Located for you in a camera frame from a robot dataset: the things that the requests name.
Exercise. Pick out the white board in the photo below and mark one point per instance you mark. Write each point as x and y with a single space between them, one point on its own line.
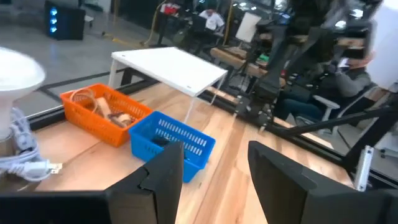
248 28

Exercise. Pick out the orange plastic basket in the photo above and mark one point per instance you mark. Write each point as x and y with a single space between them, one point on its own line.
93 130

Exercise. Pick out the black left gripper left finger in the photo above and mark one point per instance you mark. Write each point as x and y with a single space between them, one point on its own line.
155 196

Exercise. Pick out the wooden desk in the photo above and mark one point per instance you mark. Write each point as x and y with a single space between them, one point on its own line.
236 59

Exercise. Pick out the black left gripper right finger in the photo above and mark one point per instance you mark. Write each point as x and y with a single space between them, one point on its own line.
280 193

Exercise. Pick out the white mushroom lamp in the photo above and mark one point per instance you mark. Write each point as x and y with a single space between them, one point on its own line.
15 74

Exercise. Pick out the black aluminium rig frame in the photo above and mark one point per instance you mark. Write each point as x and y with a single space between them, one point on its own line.
311 146

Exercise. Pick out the blue plastic basket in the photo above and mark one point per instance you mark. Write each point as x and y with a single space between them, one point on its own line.
199 149

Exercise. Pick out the silver metal bracket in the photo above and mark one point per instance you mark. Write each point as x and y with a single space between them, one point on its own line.
363 168

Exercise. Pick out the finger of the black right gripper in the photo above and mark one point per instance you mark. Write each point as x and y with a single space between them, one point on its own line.
304 48
323 46

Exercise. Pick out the white perforated metal shelf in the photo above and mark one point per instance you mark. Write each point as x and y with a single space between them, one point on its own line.
171 68

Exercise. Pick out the person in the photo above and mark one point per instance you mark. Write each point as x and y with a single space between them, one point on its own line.
348 84
213 20

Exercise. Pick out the office chair with white armrest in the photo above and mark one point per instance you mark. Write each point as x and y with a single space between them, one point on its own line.
329 105

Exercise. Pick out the thin brown rubber band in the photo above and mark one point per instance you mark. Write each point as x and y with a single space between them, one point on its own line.
72 96

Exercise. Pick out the black tower with blue lights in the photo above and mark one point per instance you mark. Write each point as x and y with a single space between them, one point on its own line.
71 21

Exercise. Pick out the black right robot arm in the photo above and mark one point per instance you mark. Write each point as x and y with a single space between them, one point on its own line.
270 84

